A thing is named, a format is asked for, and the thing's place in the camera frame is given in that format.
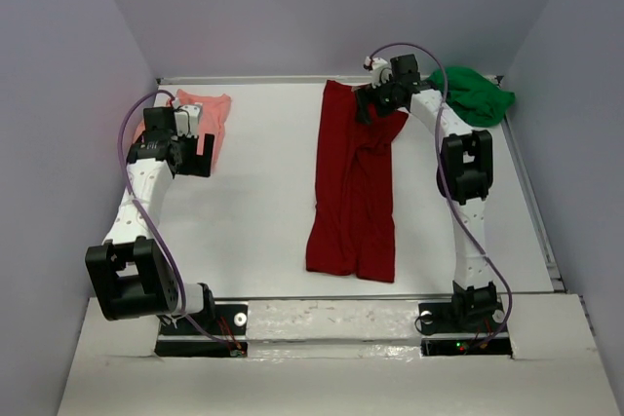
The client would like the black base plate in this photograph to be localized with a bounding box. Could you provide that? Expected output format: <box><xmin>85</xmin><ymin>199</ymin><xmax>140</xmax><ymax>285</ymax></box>
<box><xmin>154</xmin><ymin>301</ymin><xmax>249</xmax><ymax>359</ymax></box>
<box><xmin>414</xmin><ymin>301</ymin><xmax>513</xmax><ymax>358</ymax></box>

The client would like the pink folded t shirt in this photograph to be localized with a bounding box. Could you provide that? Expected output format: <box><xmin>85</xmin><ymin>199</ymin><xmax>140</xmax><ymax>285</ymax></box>
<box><xmin>126</xmin><ymin>89</ymin><xmax>232</xmax><ymax>172</ymax></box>

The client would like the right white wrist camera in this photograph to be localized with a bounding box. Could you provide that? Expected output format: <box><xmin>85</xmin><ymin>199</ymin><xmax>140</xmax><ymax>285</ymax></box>
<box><xmin>363</xmin><ymin>57</ymin><xmax>392</xmax><ymax>89</ymax></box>

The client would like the red t shirt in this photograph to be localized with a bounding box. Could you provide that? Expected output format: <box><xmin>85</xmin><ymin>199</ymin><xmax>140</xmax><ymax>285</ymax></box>
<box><xmin>305</xmin><ymin>81</ymin><xmax>408</xmax><ymax>284</ymax></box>

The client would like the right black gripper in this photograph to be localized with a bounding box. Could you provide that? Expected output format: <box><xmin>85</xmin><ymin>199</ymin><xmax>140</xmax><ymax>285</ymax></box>
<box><xmin>354</xmin><ymin>74</ymin><xmax>401</xmax><ymax>125</ymax></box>

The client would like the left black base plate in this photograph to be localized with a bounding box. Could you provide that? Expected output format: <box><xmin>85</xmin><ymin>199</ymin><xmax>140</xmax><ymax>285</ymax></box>
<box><xmin>154</xmin><ymin>301</ymin><xmax>249</xmax><ymax>359</ymax></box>

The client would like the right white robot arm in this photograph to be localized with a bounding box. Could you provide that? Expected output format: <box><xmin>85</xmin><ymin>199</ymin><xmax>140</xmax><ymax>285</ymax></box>
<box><xmin>355</xmin><ymin>55</ymin><xmax>505</xmax><ymax>336</ymax></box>

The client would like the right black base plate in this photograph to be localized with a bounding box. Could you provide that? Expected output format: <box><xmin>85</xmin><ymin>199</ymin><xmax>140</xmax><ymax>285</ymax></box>
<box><xmin>414</xmin><ymin>301</ymin><xmax>513</xmax><ymax>358</ymax></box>

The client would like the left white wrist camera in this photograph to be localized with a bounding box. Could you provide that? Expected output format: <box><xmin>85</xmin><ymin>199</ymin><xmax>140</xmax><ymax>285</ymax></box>
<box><xmin>172</xmin><ymin>99</ymin><xmax>203</xmax><ymax>138</ymax></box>

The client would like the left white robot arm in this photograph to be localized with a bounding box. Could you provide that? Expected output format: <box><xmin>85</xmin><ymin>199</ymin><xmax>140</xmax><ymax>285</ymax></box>
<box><xmin>85</xmin><ymin>102</ymin><xmax>215</xmax><ymax>333</ymax></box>

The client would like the green t shirt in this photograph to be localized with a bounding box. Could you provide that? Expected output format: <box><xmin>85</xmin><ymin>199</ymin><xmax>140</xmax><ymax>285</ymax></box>
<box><xmin>445</xmin><ymin>66</ymin><xmax>516</xmax><ymax>128</ymax></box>

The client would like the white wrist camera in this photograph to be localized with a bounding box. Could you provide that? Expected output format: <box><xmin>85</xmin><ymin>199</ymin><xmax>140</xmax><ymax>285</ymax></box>
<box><xmin>363</xmin><ymin>57</ymin><xmax>392</xmax><ymax>89</ymax></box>
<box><xmin>172</xmin><ymin>99</ymin><xmax>203</xmax><ymax>138</ymax></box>

